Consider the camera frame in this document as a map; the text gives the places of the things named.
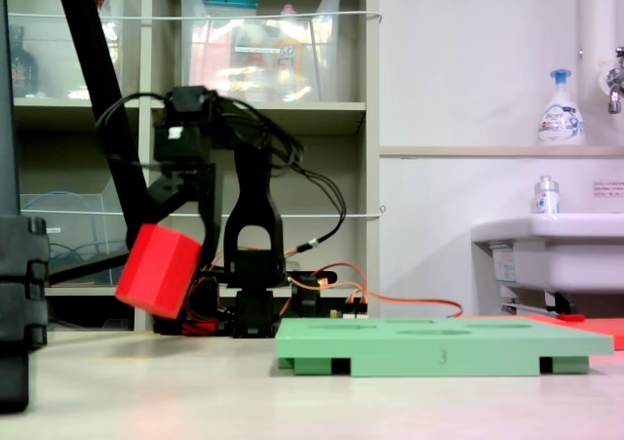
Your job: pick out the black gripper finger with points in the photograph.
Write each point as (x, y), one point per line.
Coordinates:
(178, 188)
(210, 206)

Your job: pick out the small red bar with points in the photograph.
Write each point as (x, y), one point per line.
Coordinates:
(571, 317)

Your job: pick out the red-print wall sign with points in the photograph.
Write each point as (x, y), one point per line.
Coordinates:
(609, 188)

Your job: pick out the chrome faucet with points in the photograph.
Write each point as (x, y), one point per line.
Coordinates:
(615, 89)

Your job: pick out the small circuit board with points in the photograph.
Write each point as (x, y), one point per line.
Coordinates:
(348, 314)

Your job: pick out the dark round bottle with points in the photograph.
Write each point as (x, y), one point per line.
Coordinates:
(22, 69)

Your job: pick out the white sink basin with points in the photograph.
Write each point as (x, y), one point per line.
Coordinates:
(560, 259)

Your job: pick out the large clear plastic bin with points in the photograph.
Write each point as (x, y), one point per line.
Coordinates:
(253, 50)

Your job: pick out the small clear sanitizer bottle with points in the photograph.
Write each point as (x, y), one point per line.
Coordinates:
(546, 198)

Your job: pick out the black table clamp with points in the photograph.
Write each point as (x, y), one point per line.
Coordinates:
(309, 298)

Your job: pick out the red octagonal pillar block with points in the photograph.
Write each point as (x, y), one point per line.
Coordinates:
(158, 271)

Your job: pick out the white foam soap pump bottle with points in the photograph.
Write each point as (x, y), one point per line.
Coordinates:
(560, 118)

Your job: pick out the beige shelf unit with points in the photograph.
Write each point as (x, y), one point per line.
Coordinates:
(317, 113)

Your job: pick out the green shape sorter board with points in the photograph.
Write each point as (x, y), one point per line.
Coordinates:
(390, 357)

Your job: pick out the dark grey post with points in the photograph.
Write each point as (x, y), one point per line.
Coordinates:
(7, 118)

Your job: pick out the clear bin with bottles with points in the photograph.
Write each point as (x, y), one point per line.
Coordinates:
(58, 59)

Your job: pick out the notched black stack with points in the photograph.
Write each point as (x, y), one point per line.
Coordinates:
(19, 289)

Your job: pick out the flat orange-red block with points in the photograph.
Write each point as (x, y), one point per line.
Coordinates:
(604, 330)

